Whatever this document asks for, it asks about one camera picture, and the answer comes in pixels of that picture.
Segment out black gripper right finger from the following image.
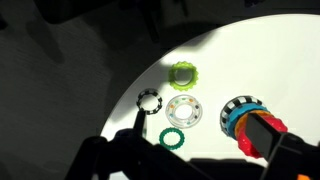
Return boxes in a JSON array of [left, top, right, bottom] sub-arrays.
[[244, 112, 290, 163]]

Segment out ring stacker toy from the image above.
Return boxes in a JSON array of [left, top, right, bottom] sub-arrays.
[[237, 114, 289, 160]]

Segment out orange stacking ring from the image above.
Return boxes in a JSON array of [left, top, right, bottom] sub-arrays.
[[234, 110, 276, 141]]

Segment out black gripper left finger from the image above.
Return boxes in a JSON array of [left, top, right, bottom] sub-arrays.
[[133, 109, 149, 136]]

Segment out transparent ring with coloured beads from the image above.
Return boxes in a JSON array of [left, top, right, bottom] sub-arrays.
[[165, 94, 204, 129]]

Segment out large black white checkered ring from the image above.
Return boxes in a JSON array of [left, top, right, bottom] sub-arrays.
[[219, 95, 268, 138]]

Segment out blue stacking ring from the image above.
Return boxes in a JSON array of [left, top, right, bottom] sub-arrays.
[[226, 103, 270, 138]]

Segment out lime green bumpy ring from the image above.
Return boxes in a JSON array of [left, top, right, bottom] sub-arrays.
[[168, 61, 200, 93]]

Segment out small black white checkered ring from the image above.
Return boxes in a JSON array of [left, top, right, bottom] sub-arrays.
[[136, 88, 164, 116]]

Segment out dark green ring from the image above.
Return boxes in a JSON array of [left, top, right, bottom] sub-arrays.
[[158, 127, 186, 151]]

